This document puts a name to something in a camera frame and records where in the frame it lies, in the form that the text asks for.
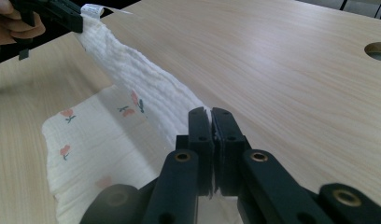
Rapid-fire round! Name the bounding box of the white flower print cloth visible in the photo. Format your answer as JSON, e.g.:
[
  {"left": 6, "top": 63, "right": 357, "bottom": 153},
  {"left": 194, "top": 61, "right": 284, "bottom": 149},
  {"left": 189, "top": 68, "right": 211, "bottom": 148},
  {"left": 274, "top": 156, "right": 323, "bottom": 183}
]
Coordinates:
[{"left": 41, "top": 3, "right": 243, "bottom": 224}]

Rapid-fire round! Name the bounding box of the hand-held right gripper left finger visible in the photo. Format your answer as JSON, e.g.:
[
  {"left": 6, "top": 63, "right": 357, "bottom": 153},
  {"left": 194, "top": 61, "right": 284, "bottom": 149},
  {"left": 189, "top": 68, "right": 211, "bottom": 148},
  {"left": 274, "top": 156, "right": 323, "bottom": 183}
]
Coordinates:
[{"left": 175, "top": 106, "right": 216, "bottom": 198}]

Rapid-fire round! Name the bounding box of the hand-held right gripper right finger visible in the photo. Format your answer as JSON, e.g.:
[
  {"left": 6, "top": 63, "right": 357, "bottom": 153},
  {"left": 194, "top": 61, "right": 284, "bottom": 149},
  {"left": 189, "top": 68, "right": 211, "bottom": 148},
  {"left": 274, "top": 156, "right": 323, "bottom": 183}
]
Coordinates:
[{"left": 211, "top": 106, "right": 252, "bottom": 198}]

